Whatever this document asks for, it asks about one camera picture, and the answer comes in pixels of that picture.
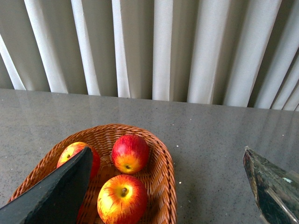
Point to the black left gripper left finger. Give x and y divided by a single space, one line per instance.
56 199

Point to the worn right-side left gripper right finger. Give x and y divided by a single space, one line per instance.
275 190

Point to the red apple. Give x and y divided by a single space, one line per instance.
122 200
75 148
130 154

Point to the left wicker basket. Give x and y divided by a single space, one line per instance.
158 175

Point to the white pleated curtain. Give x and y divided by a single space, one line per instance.
224 52

